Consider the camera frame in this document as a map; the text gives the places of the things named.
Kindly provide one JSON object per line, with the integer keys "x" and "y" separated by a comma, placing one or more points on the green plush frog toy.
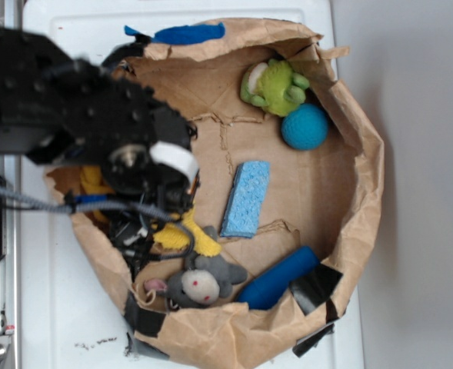
{"x": 274, "y": 87}

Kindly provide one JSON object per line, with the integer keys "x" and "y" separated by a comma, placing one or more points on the aluminium frame rail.
{"x": 10, "y": 16}

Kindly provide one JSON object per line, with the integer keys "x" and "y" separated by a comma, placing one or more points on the white tray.
{"x": 67, "y": 320}

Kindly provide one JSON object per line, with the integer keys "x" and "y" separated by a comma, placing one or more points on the blue felt strip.
{"x": 181, "y": 35}

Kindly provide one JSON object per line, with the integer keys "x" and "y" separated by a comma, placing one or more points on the grey plush mouse toy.
{"x": 200, "y": 284}

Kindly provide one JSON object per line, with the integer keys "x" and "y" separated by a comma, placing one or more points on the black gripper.
{"x": 159, "y": 165}

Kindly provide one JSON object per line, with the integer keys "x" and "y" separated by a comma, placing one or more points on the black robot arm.
{"x": 56, "y": 110}

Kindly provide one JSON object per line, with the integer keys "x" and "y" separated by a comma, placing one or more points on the brown paper bag bin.
{"x": 328, "y": 198}

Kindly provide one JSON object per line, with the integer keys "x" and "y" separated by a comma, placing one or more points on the yellow cloth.
{"x": 170, "y": 237}

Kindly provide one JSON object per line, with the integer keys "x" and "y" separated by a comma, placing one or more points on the light blue sponge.
{"x": 246, "y": 197}

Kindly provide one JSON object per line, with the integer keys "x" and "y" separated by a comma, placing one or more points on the dark blue cylinder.
{"x": 264, "y": 291}

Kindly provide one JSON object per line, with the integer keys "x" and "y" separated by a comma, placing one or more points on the blue ball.
{"x": 306, "y": 128}

